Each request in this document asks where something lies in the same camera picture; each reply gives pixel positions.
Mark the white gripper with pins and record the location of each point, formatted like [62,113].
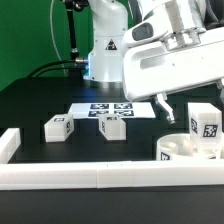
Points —
[177,45]

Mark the white round stool seat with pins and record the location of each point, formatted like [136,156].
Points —
[179,147]

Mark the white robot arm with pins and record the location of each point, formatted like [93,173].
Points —
[110,22]

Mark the white U-shaped fence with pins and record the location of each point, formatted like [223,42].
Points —
[101,174]

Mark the white marker sheet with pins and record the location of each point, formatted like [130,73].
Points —
[123,109]

